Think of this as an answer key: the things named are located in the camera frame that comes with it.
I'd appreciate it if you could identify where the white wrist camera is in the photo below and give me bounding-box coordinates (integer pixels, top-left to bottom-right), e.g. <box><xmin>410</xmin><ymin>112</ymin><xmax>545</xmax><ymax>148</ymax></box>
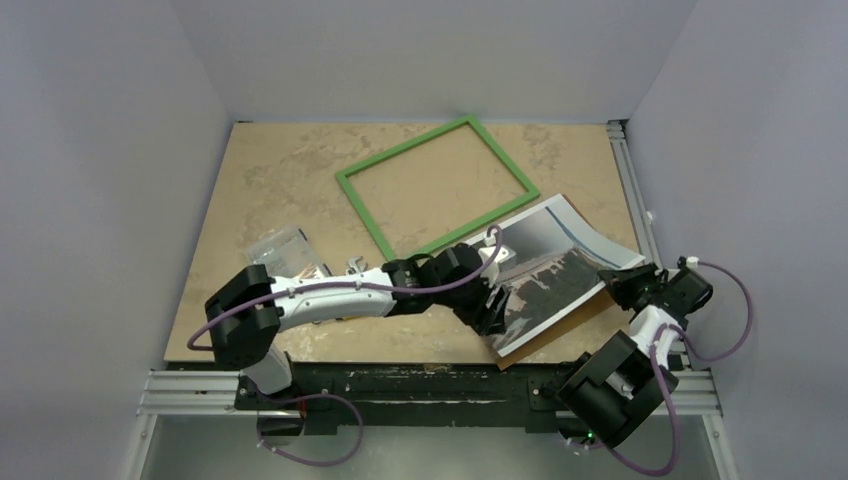
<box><xmin>477</xmin><ymin>245</ymin><xmax>516</xmax><ymax>265</ymax></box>
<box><xmin>677</xmin><ymin>256</ymin><xmax>700</xmax><ymax>270</ymax></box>

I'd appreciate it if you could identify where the black adjustable wrench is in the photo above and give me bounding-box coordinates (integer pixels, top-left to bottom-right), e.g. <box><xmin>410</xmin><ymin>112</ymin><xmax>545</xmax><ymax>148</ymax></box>
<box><xmin>346</xmin><ymin>256</ymin><xmax>368</xmax><ymax>275</ymax></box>

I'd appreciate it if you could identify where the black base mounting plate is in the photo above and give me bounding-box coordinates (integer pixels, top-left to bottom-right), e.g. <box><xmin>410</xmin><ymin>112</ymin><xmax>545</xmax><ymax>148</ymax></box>
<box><xmin>165</xmin><ymin>361</ymin><xmax>627</xmax><ymax>439</ymax></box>

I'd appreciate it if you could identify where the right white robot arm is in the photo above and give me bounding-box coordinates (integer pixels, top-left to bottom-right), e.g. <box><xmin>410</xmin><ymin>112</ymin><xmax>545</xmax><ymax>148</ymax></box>
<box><xmin>555</xmin><ymin>263</ymin><xmax>713</xmax><ymax>447</ymax></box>

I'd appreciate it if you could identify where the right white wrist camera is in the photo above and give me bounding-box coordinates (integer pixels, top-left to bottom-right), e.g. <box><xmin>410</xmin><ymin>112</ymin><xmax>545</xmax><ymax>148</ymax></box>
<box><xmin>677</xmin><ymin>256</ymin><xmax>700</xmax><ymax>270</ymax></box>

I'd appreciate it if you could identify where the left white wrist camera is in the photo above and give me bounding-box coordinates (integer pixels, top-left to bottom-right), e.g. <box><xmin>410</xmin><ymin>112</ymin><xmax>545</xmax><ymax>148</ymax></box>
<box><xmin>477</xmin><ymin>245</ymin><xmax>516</xmax><ymax>265</ymax></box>

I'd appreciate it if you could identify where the green picture frame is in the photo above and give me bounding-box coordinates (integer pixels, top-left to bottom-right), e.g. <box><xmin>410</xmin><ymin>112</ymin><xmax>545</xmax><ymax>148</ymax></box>
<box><xmin>335</xmin><ymin>115</ymin><xmax>540</xmax><ymax>259</ymax></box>

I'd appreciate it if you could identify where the clear plastic organizer box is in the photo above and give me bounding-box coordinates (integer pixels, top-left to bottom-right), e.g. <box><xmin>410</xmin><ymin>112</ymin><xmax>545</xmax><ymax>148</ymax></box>
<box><xmin>244</xmin><ymin>225</ymin><xmax>331</xmax><ymax>279</ymax></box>

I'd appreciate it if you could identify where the brown frame backing board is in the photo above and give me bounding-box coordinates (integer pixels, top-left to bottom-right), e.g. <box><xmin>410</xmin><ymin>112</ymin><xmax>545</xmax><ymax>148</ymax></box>
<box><xmin>485</xmin><ymin>195</ymin><xmax>642</xmax><ymax>369</ymax></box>

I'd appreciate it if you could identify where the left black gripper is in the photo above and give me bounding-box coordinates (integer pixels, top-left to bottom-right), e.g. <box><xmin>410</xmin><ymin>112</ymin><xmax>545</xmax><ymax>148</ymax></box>
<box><xmin>432</xmin><ymin>270</ymin><xmax>508</xmax><ymax>336</ymax></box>

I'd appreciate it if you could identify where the landscape photo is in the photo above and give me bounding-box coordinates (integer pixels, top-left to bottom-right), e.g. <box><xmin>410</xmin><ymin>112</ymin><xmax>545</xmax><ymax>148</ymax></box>
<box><xmin>455</xmin><ymin>194</ymin><xmax>646</xmax><ymax>365</ymax></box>

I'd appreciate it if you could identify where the front aluminium rail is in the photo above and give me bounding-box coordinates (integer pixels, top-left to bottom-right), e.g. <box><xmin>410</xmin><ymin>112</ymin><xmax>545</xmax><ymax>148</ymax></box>
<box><xmin>136</xmin><ymin>371</ymin><xmax>722</xmax><ymax>416</ymax></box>

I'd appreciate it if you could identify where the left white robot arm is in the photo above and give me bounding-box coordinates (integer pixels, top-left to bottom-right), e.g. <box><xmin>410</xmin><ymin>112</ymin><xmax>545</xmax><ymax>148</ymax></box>
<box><xmin>200</xmin><ymin>241</ymin><xmax>511</xmax><ymax>409</ymax></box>

